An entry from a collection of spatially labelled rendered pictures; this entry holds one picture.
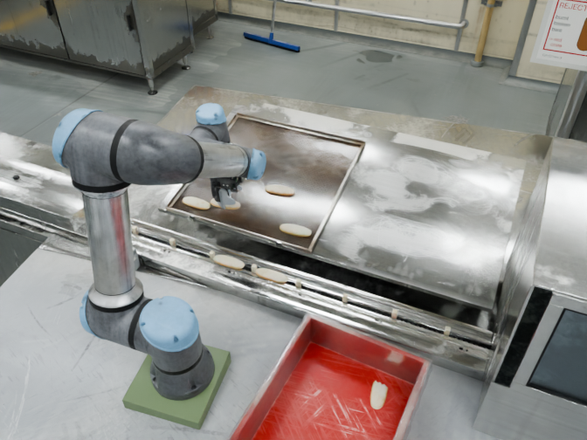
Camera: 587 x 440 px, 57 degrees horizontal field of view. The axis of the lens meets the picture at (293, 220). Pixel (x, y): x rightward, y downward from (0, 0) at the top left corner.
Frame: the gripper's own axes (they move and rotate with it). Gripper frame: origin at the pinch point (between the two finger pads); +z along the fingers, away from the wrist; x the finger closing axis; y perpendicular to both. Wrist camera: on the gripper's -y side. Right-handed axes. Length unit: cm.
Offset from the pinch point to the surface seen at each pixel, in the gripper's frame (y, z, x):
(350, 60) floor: -27, 146, 298
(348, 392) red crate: 50, 6, -47
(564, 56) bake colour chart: 91, -25, 58
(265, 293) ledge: 21.8, 4.8, -26.3
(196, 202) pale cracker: -10.3, 4.1, 0.3
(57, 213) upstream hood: -48, -1, -18
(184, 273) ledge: -3.7, 6.1, -24.8
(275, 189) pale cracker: 12.6, 4.0, 11.4
